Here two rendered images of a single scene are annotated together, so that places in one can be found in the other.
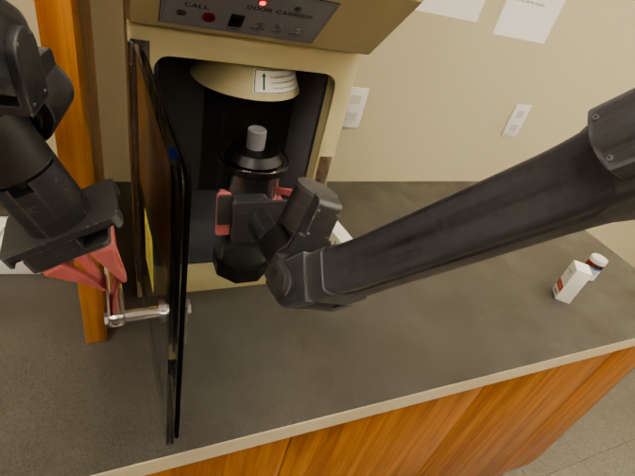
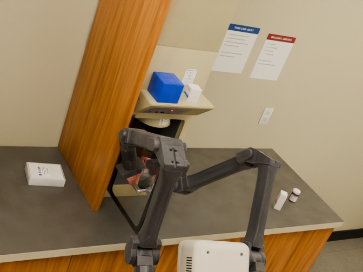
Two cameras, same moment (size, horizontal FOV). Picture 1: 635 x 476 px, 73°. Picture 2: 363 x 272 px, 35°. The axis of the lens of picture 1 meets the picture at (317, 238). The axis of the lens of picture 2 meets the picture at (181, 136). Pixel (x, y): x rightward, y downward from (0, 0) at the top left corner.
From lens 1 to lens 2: 1.95 m
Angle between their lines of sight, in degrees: 12
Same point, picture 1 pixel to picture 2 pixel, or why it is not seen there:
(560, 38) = (285, 77)
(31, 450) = (93, 237)
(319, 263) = (186, 179)
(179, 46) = (142, 115)
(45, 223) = (132, 167)
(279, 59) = (168, 116)
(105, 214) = (142, 165)
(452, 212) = (217, 167)
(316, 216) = not seen: hidden behind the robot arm
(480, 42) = (243, 81)
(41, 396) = (87, 224)
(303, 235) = not seen: hidden behind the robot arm
